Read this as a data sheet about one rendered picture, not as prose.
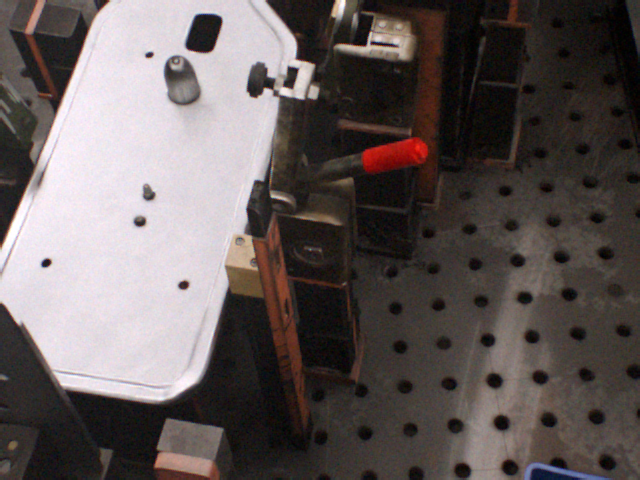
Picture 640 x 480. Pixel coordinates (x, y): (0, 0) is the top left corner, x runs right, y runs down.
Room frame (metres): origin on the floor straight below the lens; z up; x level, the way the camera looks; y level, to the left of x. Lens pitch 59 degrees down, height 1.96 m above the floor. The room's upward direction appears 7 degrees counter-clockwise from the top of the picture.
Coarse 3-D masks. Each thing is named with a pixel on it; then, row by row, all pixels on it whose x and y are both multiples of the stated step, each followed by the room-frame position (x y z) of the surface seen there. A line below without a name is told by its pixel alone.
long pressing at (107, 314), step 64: (128, 0) 0.89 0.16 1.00; (192, 0) 0.88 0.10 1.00; (256, 0) 0.87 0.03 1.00; (128, 64) 0.81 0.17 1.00; (192, 64) 0.80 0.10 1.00; (64, 128) 0.74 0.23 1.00; (128, 128) 0.73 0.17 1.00; (192, 128) 0.72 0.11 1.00; (256, 128) 0.71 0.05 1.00; (64, 192) 0.66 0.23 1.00; (128, 192) 0.65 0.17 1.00; (192, 192) 0.64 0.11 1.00; (0, 256) 0.60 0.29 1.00; (64, 256) 0.59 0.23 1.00; (128, 256) 0.58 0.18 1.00; (192, 256) 0.57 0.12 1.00; (64, 320) 0.52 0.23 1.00; (128, 320) 0.51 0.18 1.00; (192, 320) 0.50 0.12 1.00; (64, 384) 0.46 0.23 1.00; (128, 384) 0.45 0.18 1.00; (192, 384) 0.44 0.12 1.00
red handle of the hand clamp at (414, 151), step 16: (400, 144) 0.57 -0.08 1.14; (416, 144) 0.56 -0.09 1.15; (336, 160) 0.59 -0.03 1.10; (352, 160) 0.58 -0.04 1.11; (368, 160) 0.57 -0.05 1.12; (384, 160) 0.56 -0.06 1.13; (400, 160) 0.56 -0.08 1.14; (416, 160) 0.55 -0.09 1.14; (304, 176) 0.59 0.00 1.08; (320, 176) 0.58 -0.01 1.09; (336, 176) 0.58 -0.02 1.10; (352, 176) 0.57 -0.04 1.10
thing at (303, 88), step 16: (256, 64) 0.61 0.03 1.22; (288, 64) 0.61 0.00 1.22; (304, 64) 0.61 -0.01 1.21; (256, 80) 0.59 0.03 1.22; (272, 80) 0.60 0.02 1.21; (288, 80) 0.61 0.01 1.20; (304, 80) 0.59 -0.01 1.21; (256, 96) 0.59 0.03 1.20; (288, 96) 0.58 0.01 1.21; (304, 96) 0.58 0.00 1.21; (320, 96) 0.58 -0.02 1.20; (288, 112) 0.58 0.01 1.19; (304, 112) 0.57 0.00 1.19; (288, 128) 0.58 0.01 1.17; (304, 128) 0.59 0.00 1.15; (288, 144) 0.58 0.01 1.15; (272, 160) 0.59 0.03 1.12; (288, 160) 0.58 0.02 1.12; (272, 176) 0.59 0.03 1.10; (288, 176) 0.58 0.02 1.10; (288, 192) 0.58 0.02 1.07
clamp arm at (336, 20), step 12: (336, 0) 0.77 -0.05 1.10; (348, 0) 0.76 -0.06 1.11; (360, 0) 0.76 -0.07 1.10; (336, 12) 0.76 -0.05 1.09; (348, 12) 0.75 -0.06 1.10; (360, 12) 0.75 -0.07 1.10; (336, 24) 0.75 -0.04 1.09; (348, 24) 0.74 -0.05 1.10; (336, 36) 0.75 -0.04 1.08; (348, 36) 0.74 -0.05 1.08; (324, 72) 0.75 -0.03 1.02; (324, 84) 0.75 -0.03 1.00; (336, 96) 0.75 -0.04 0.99
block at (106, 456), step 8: (104, 448) 0.40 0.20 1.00; (104, 456) 0.39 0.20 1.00; (112, 456) 0.39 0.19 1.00; (56, 464) 0.39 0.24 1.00; (64, 464) 0.39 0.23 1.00; (72, 464) 0.39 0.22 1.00; (104, 464) 0.38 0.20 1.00; (112, 464) 0.39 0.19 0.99; (120, 464) 0.39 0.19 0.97; (64, 472) 0.38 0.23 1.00; (72, 472) 0.38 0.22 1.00; (80, 472) 0.38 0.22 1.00; (88, 472) 0.38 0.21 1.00; (96, 472) 0.38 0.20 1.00; (104, 472) 0.38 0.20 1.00; (112, 472) 0.38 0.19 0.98; (120, 472) 0.39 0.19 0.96
